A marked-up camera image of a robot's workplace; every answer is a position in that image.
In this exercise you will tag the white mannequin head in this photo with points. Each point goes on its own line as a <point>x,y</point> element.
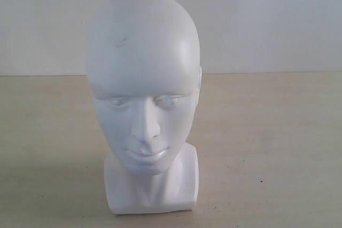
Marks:
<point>143,67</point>

